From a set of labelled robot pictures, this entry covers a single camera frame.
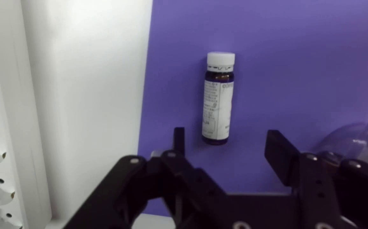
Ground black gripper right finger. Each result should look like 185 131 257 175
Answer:
263 128 368 229

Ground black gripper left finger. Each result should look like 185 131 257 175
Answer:
62 125 229 229

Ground purple placemat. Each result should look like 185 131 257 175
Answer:
136 0 368 218

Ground white power strip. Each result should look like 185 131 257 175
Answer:
0 0 53 229

